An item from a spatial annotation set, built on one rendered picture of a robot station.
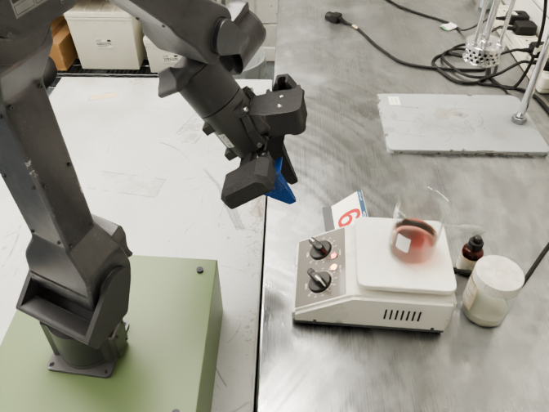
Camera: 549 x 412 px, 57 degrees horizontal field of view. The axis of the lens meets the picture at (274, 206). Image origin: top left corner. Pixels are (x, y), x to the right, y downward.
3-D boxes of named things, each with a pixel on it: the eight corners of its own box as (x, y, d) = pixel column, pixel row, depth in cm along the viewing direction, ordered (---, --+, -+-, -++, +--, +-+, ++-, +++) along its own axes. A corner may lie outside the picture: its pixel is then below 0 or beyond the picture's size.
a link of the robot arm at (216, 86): (170, 72, 49) (216, 17, 54) (140, 85, 53) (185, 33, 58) (215, 124, 53) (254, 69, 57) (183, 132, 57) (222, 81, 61)
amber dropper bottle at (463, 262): (464, 258, 76) (476, 225, 71) (480, 270, 74) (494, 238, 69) (450, 267, 74) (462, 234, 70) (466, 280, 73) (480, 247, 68)
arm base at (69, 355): (46, 370, 51) (29, 338, 46) (72, 315, 55) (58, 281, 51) (114, 379, 50) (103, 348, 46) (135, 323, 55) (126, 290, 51)
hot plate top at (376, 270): (356, 289, 62) (357, 284, 61) (353, 220, 70) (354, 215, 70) (457, 296, 61) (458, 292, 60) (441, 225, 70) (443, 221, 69)
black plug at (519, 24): (507, 35, 122) (510, 27, 120) (502, 28, 125) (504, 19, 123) (536, 36, 122) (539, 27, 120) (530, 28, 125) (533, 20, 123)
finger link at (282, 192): (237, 192, 59) (280, 171, 56) (241, 173, 62) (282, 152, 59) (271, 230, 62) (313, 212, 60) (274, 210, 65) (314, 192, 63)
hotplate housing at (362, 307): (291, 325, 67) (292, 288, 62) (296, 252, 77) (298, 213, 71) (462, 338, 66) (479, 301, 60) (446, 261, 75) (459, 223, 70)
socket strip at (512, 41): (538, 94, 110) (546, 75, 107) (487, 18, 139) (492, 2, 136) (564, 94, 110) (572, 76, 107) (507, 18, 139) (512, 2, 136)
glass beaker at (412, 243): (440, 270, 63) (457, 222, 57) (389, 270, 63) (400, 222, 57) (427, 230, 68) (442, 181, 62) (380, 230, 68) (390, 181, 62)
